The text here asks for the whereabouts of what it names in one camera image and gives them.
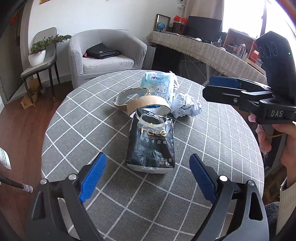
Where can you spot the potted green plant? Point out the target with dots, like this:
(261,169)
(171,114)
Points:
(38,49)

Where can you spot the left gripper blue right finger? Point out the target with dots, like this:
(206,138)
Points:
(205,177)

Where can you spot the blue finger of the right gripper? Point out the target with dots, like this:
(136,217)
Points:
(223,81)

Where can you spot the dark table leg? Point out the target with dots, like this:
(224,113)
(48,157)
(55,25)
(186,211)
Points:
(24,187)

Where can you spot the beige lace desk cloth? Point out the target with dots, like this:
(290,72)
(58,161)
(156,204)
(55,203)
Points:
(219,59)

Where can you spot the grey armchair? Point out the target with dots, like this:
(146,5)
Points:
(132,49)

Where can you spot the white security camera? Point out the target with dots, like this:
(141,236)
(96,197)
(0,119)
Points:
(181,3)

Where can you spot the grey dining chair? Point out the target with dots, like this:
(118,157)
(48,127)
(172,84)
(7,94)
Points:
(49,61)

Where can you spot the cardboard box on floor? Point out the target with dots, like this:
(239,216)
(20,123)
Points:
(30,98)

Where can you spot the light blue tissue pack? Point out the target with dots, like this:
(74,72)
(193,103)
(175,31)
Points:
(160,84)

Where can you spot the wooden picture frame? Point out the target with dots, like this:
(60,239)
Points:
(163,19)

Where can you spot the small blue globe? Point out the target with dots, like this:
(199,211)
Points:
(160,26)

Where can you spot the grey checked tablecloth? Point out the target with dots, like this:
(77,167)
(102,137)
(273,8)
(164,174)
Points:
(147,190)

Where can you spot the white paper ball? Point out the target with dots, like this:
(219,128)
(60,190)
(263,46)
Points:
(185,105)

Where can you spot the black bag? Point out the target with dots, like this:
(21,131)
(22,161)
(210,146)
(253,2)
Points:
(100,51)

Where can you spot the grey door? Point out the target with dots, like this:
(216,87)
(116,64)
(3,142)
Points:
(14,54)

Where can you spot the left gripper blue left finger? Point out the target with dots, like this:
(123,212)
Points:
(90,175)

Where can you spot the black tissue pack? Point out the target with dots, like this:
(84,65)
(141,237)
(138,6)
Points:
(150,143)

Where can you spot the black monitor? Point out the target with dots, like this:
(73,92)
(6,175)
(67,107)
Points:
(203,28)

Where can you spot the brown tape roll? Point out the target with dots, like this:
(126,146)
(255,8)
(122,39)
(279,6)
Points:
(155,104)

